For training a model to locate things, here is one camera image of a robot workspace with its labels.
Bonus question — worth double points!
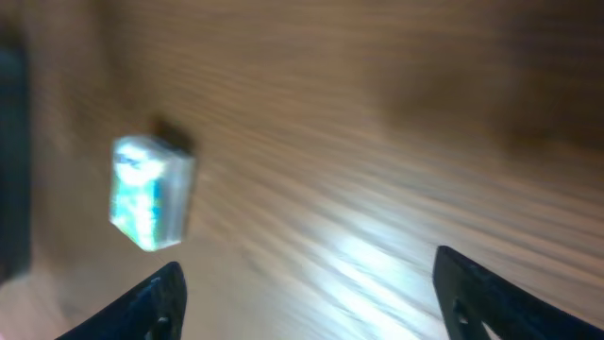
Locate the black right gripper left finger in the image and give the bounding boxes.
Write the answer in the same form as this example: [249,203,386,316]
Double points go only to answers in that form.
[57,262,187,340]

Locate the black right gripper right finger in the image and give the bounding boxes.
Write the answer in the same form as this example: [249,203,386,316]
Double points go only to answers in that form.
[433,246,603,340]

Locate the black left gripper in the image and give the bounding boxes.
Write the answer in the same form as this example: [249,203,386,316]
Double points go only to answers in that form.
[1,44,31,282]

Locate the teal tissue pack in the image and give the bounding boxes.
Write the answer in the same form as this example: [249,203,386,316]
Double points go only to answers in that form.
[109,135,195,252]

